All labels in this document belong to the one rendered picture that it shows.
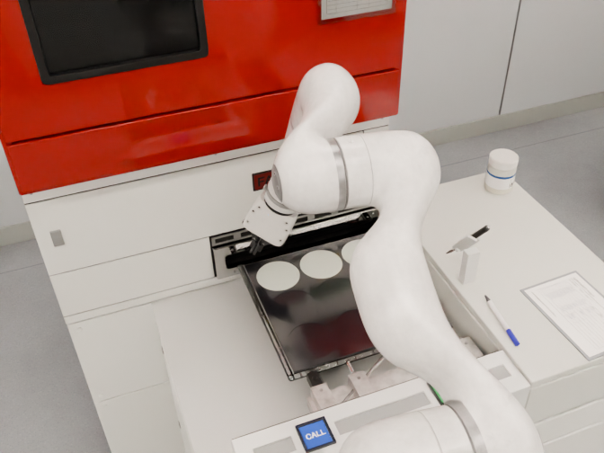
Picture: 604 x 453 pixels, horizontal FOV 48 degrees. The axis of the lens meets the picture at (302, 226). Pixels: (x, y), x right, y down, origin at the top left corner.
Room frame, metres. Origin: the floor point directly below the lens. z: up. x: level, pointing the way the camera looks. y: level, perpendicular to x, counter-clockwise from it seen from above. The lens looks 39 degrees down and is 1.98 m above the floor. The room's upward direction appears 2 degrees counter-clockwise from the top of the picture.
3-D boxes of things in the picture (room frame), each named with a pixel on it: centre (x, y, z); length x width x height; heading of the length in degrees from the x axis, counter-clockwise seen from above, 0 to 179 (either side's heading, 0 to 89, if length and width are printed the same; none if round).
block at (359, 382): (0.82, -0.11, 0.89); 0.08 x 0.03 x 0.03; 20
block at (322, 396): (0.80, -0.04, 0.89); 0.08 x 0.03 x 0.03; 20
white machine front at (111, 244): (1.24, 0.18, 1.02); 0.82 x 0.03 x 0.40; 110
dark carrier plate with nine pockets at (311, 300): (1.09, -0.08, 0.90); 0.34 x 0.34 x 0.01; 20
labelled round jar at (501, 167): (1.40, -0.50, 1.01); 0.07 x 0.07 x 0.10
